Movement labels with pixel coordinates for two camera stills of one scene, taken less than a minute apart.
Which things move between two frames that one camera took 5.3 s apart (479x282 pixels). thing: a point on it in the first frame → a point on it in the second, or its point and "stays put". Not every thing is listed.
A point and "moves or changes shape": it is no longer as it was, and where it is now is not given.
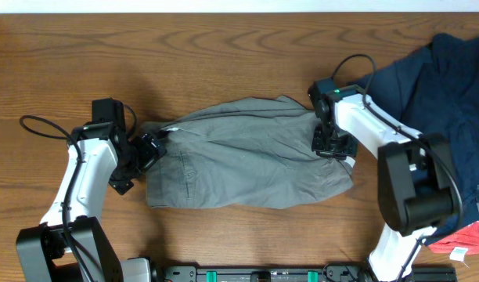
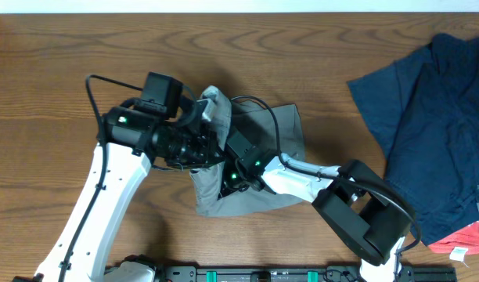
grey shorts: x=252 y=153 moves or changes shape
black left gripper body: x=140 y=156 → x=182 y=148
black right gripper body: x=329 y=141 → x=232 y=181
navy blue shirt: x=444 y=89 stays put
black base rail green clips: x=289 y=273 stays put
